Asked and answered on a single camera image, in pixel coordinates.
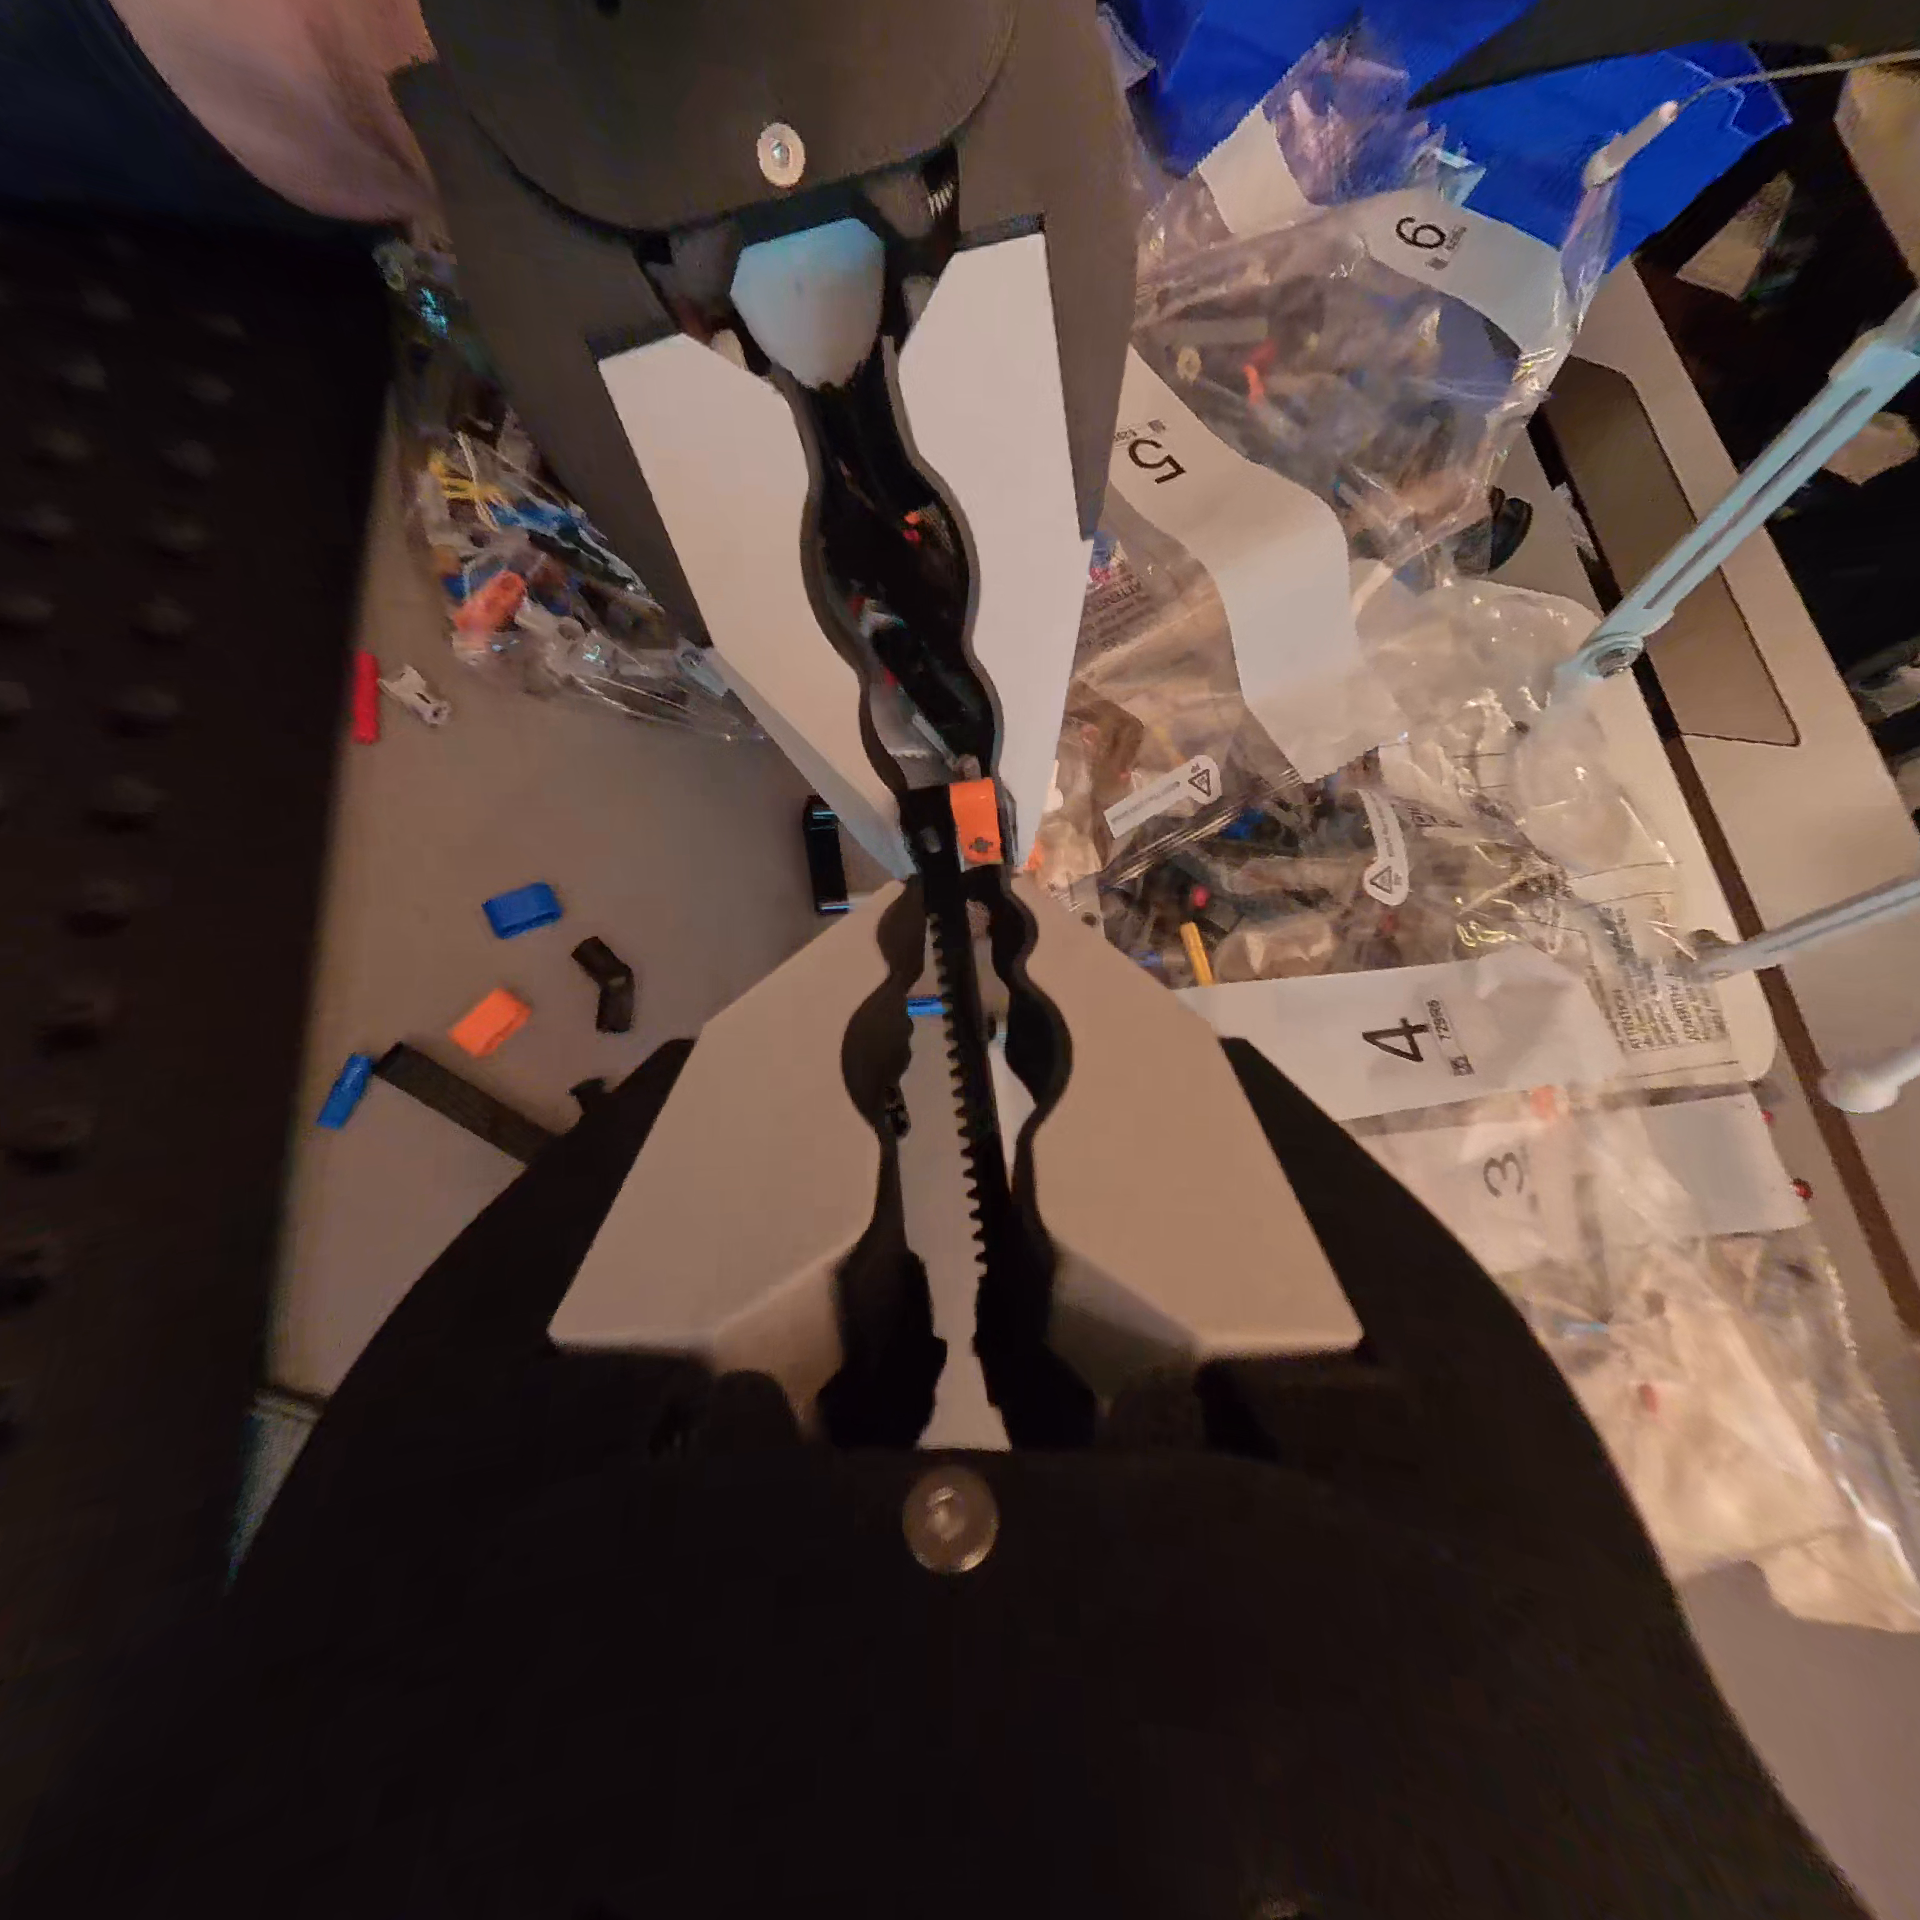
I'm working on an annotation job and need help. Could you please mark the thin wire with white tip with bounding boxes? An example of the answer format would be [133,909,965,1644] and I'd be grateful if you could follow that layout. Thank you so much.
[1581,67,1920,189]

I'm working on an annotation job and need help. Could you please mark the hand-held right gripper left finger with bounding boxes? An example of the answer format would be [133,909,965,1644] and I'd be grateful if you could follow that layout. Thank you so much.
[546,876,942,1445]

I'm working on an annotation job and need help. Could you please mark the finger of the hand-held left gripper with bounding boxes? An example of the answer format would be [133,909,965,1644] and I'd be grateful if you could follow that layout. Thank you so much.
[890,230,1095,866]
[595,222,940,884]

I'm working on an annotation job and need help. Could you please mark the clear lego parts bag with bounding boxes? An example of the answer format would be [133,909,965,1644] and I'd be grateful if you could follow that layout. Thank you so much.
[1051,705,1780,1118]
[1350,1079,1920,1638]
[1071,346,1605,843]
[1132,60,1623,601]

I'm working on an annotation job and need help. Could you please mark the person's left hand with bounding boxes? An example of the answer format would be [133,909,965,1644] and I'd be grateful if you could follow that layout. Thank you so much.
[115,0,440,228]

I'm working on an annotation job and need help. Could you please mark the black lego gear rack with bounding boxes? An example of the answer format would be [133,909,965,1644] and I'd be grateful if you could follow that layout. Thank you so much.
[900,809,1053,1442]

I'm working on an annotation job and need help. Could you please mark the dark perforated panel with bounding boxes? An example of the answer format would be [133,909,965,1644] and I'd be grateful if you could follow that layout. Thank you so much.
[0,210,397,1920]

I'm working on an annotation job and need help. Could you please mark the black pointed panel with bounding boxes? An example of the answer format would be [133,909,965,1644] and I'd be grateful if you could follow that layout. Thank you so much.
[1409,0,1920,106]

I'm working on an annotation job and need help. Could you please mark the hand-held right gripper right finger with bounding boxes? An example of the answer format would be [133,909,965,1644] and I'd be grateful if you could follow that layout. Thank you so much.
[975,876,1367,1445]

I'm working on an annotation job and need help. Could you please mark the light blue slotted bar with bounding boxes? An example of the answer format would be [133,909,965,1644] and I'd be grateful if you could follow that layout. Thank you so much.
[1694,876,1920,978]
[1553,293,1920,684]

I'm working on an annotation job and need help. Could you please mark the small open parts bag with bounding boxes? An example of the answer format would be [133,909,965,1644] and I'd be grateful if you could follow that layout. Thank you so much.
[382,224,768,744]

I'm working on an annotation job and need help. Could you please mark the empty clear plastic bag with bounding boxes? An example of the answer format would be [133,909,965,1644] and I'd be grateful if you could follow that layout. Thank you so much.
[1350,578,1780,1074]

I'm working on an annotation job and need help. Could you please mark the blue plastic bin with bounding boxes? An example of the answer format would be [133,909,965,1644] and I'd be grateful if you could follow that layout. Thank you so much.
[1100,0,1793,241]

